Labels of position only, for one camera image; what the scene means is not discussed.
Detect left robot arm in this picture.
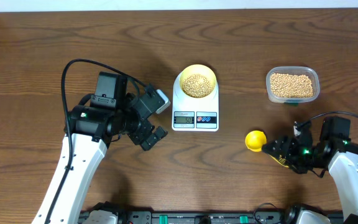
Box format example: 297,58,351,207
33,72,170,223

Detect soybeans in container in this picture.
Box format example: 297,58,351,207
270,73,313,98

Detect green tape strip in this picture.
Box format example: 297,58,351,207
284,102,299,106

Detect yellow plastic bowl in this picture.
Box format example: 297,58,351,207
179,64,218,98

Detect white digital kitchen scale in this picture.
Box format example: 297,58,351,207
172,72,219,132

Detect soybeans in bowl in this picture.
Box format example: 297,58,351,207
182,74,213,98

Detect clear plastic container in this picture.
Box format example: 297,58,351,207
266,66,320,103

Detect yellow measuring scoop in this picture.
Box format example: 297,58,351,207
245,130,289,168

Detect left black cable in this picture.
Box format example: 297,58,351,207
44,58,155,224

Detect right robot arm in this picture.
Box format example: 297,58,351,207
261,111,358,223

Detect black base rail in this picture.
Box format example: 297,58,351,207
78,202,285,224

